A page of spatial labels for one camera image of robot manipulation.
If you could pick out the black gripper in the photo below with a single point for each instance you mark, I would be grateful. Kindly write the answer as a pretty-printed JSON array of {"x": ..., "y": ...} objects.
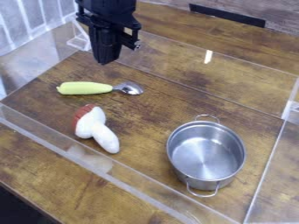
[{"x": 113, "y": 26}]

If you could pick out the white red plush mushroom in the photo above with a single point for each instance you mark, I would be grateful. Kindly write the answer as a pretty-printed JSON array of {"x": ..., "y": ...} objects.
[{"x": 90, "y": 126}]

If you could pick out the silver metal pot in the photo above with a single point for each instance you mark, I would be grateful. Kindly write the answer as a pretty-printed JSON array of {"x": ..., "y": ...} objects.
[{"x": 208, "y": 155}]

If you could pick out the clear acrylic triangle stand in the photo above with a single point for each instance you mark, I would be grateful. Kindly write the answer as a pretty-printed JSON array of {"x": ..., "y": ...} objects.
[{"x": 81, "y": 39}]

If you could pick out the black bar on table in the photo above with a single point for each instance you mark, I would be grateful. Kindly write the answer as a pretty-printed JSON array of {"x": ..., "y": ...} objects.
[{"x": 248, "y": 20}]

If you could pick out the yellow handled metal spoon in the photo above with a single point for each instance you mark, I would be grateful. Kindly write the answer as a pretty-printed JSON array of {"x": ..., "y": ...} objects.
[{"x": 93, "y": 88}]

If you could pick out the clear acrylic wall panel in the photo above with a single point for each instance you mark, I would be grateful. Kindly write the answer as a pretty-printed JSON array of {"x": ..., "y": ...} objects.
[{"x": 276, "y": 203}]

